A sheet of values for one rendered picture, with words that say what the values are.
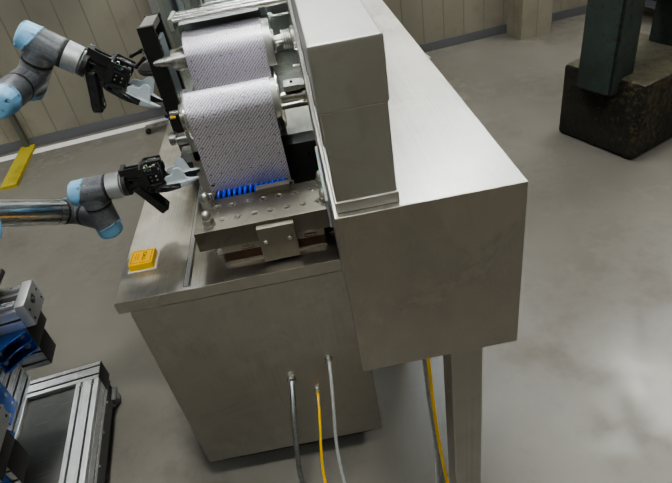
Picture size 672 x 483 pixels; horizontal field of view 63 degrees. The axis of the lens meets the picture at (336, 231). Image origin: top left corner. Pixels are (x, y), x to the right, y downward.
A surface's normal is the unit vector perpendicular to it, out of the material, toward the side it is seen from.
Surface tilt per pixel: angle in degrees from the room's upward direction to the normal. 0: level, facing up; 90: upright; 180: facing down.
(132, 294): 0
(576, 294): 0
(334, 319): 90
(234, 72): 92
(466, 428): 90
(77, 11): 90
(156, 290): 0
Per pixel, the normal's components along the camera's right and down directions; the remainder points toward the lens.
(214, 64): 0.13, 0.60
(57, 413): -0.15, -0.79
